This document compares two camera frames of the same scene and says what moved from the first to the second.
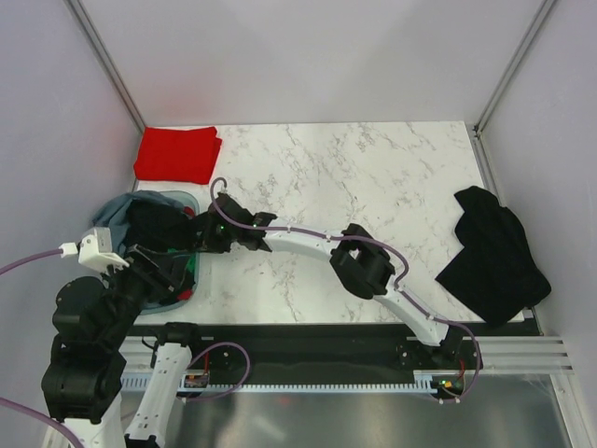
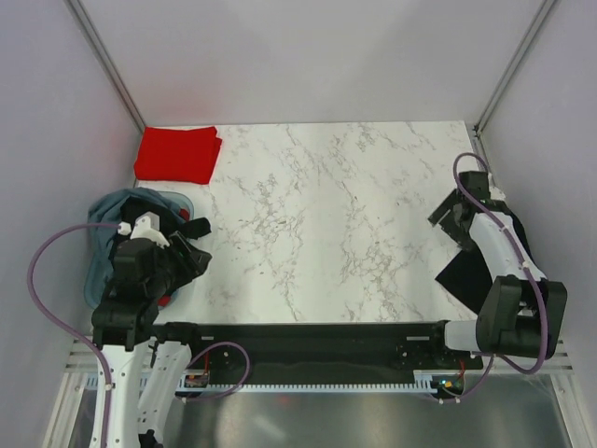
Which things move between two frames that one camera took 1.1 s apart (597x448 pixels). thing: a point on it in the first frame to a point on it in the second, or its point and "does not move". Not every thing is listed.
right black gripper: [207, 242] to [464, 241]
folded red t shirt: [185, 155] does not move
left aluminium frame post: [101, 52] does not move
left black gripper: [159, 282] to [191, 264]
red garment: [187, 294] to [164, 301]
